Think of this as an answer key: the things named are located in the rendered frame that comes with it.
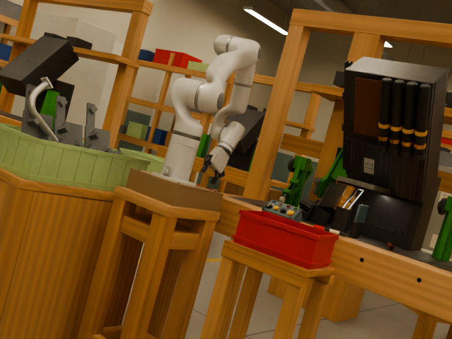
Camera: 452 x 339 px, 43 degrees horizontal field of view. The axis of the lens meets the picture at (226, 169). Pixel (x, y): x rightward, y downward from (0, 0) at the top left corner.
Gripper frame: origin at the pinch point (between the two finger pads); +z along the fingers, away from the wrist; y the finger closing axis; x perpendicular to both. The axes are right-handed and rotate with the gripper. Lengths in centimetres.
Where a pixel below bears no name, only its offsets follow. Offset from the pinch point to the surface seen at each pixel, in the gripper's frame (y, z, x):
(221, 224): 0.3, 22.8, 23.6
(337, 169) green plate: -10, -19, 59
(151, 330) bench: -23, 72, -6
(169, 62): -230, -315, -456
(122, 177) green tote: 27.3, 23.2, -19.9
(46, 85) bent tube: 73, 8, -41
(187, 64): -245, -323, -436
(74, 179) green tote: 48, 38, -19
